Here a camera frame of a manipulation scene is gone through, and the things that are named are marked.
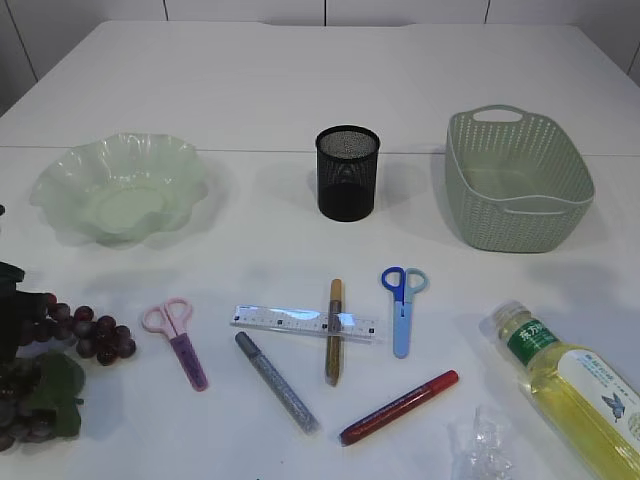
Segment green wavy glass plate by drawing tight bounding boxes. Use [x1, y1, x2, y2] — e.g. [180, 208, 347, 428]
[30, 133, 208, 245]

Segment yellow tea bottle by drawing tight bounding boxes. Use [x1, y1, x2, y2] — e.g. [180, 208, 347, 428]
[481, 301, 639, 479]

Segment red glitter pen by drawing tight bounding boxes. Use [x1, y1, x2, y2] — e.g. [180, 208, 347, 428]
[339, 370, 459, 447]

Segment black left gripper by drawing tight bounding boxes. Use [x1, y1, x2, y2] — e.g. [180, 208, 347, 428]
[1, 262, 46, 361]

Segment clear plastic ruler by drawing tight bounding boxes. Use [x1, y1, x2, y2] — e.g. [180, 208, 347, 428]
[230, 305, 388, 344]

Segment green woven plastic basket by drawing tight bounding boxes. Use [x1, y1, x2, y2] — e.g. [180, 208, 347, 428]
[445, 105, 595, 254]

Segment silver glitter pen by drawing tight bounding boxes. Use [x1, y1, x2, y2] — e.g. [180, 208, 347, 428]
[234, 331, 320, 435]

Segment gold glitter pen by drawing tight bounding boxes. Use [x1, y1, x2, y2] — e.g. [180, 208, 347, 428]
[325, 279, 343, 387]

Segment pink purple safety scissors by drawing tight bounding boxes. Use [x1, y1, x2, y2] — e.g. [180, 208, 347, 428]
[141, 298, 209, 392]

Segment purple grape bunch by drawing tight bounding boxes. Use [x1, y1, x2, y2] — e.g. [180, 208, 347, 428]
[1, 293, 137, 451]

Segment black mesh pen holder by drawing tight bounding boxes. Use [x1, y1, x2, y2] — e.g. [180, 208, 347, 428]
[315, 125, 380, 222]

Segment clear plastic sheet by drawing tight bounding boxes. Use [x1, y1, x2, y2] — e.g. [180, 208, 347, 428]
[447, 405, 515, 479]

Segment blue safety scissors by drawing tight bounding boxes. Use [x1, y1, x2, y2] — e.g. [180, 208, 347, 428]
[381, 266, 429, 359]

